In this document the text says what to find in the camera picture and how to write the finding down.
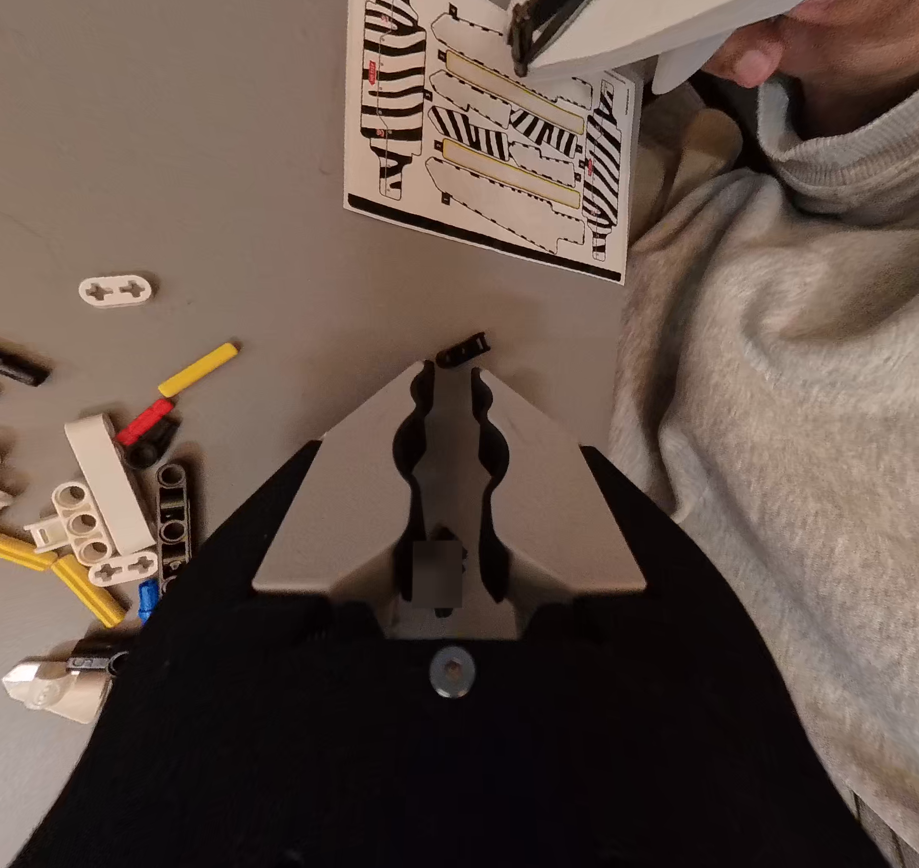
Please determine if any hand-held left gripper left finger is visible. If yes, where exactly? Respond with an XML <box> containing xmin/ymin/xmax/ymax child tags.
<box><xmin>251</xmin><ymin>360</ymin><xmax>437</xmax><ymax>639</ymax></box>

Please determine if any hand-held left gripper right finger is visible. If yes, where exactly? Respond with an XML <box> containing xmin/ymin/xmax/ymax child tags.
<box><xmin>470</xmin><ymin>367</ymin><xmax>647</xmax><ymax>639</ymax></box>

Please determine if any small black lego pin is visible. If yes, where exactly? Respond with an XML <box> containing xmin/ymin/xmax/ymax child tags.
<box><xmin>435</xmin><ymin>332</ymin><xmax>491</xmax><ymax>369</ymax></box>

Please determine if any black lego beam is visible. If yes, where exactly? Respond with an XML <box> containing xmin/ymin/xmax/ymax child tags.
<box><xmin>154</xmin><ymin>462</ymin><xmax>193</xmax><ymax>596</ymax></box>

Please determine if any yellow lego axle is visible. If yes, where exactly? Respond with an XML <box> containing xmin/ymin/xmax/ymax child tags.
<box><xmin>158</xmin><ymin>341</ymin><xmax>240</xmax><ymax>399</ymax></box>

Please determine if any black lego ball joint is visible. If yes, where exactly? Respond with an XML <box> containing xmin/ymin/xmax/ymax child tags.
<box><xmin>122</xmin><ymin>416</ymin><xmax>180</xmax><ymax>470</ymax></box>

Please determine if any red lego axle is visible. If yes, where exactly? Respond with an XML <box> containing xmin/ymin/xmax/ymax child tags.
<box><xmin>115</xmin><ymin>398</ymin><xmax>177</xmax><ymax>447</ymax></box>

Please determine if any white two-hole lego beam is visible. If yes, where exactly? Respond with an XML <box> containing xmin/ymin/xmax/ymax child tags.
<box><xmin>88</xmin><ymin>551</ymin><xmax>159</xmax><ymax>588</ymax></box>
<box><xmin>78</xmin><ymin>274</ymin><xmax>155</xmax><ymax>308</ymax></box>

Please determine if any white curved lego panel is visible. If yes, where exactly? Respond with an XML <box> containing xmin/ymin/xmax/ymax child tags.
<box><xmin>63</xmin><ymin>412</ymin><xmax>157</xmax><ymax>556</ymax></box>

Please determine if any yellow ribbed lego piece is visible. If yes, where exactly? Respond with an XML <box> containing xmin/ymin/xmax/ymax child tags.
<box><xmin>0</xmin><ymin>532</ymin><xmax>58</xmax><ymax>572</ymax></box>
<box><xmin>50</xmin><ymin>556</ymin><xmax>129</xmax><ymax>629</ymax></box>

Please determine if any white three-hole lego connector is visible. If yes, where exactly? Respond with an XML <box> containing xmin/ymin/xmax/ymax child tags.
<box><xmin>23</xmin><ymin>480</ymin><xmax>116</xmax><ymax>568</ymax></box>

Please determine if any white angular lego panel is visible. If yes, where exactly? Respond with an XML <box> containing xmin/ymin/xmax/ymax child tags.
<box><xmin>1</xmin><ymin>642</ymin><xmax>116</xmax><ymax>725</ymax></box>

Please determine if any black lego connector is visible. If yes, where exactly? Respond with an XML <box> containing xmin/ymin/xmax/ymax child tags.
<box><xmin>0</xmin><ymin>343</ymin><xmax>53</xmax><ymax>388</ymax></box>

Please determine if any person's right hand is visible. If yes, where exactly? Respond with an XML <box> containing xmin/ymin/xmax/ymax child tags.
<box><xmin>700</xmin><ymin>0</ymin><xmax>919</xmax><ymax>143</ymax></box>

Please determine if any beige cloth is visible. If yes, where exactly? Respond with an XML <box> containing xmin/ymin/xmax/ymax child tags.
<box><xmin>630</xmin><ymin>82</ymin><xmax>745</xmax><ymax>245</ymax></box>

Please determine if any zebra striped sticker sheet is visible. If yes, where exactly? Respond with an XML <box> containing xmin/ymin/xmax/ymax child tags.
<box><xmin>343</xmin><ymin>0</ymin><xmax>639</xmax><ymax>286</ymax></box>

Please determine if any grey sweater person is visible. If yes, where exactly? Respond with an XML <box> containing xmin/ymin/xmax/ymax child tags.
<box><xmin>609</xmin><ymin>165</ymin><xmax>919</xmax><ymax>868</ymax></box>

